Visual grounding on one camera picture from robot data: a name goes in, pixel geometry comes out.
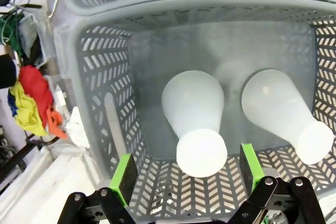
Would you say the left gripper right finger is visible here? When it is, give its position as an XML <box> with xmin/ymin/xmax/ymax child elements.
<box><xmin>230</xmin><ymin>143</ymin><xmax>327</xmax><ymax>224</ymax></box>

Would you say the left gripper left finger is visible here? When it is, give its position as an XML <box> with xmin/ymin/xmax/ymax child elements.
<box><xmin>57</xmin><ymin>153</ymin><xmax>144</xmax><ymax>224</ymax></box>

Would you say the white plastic flask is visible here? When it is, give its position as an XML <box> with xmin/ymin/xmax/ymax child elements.
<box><xmin>161</xmin><ymin>70</ymin><xmax>228</xmax><ymax>178</ymax></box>
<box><xmin>241</xmin><ymin>68</ymin><xmax>335</xmax><ymax>165</ymax></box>

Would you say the white crumpled cloth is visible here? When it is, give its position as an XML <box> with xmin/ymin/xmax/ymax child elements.
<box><xmin>64</xmin><ymin>106</ymin><xmax>92</xmax><ymax>149</ymax></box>

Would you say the white sheet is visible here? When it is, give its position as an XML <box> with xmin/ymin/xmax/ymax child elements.
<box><xmin>0</xmin><ymin>140</ymin><xmax>111</xmax><ymax>224</ymax></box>

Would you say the black metal bar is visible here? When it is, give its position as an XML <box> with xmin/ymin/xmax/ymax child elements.
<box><xmin>0</xmin><ymin>134</ymin><xmax>58</xmax><ymax>180</ymax></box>

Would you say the colourful cloth pile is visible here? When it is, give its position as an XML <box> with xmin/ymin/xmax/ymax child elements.
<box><xmin>7</xmin><ymin>65</ymin><xmax>68</xmax><ymax>140</ymax></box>

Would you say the green cloth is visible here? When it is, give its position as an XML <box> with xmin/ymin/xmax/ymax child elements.
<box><xmin>0</xmin><ymin>10</ymin><xmax>25</xmax><ymax>55</ymax></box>

